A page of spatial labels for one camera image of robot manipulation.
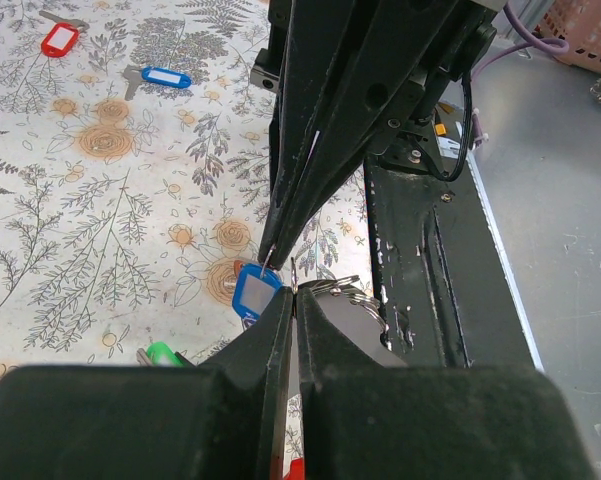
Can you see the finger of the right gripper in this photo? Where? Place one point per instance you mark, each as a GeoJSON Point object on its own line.
{"type": "Point", "coordinates": [314, 36]}
{"type": "Point", "coordinates": [396, 60]}

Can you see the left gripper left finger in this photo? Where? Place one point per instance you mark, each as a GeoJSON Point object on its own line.
{"type": "Point", "coordinates": [221, 419]}

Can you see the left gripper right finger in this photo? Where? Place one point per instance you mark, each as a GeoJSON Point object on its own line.
{"type": "Point", "coordinates": [362, 420]}

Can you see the blue key tag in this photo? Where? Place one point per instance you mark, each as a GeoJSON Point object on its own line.
{"type": "Point", "coordinates": [136, 76]}
{"type": "Point", "coordinates": [255, 287]}

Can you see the red key tag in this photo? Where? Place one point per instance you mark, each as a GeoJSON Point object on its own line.
{"type": "Point", "coordinates": [63, 36]}

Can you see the green key tag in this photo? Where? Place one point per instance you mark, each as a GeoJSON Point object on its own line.
{"type": "Point", "coordinates": [159, 354]}

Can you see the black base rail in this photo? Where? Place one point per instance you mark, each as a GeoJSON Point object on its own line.
{"type": "Point", "coordinates": [446, 290]}

